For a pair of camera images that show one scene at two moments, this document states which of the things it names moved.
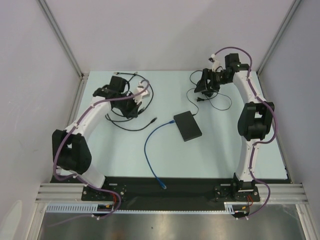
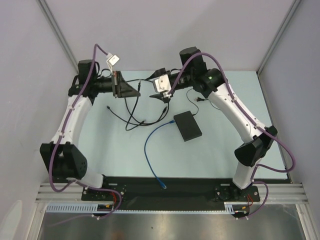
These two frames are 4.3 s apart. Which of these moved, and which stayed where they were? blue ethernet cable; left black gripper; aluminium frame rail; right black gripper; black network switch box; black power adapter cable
Moved: left black gripper; right black gripper
Stayed: black power adapter cable; black network switch box; aluminium frame rail; blue ethernet cable
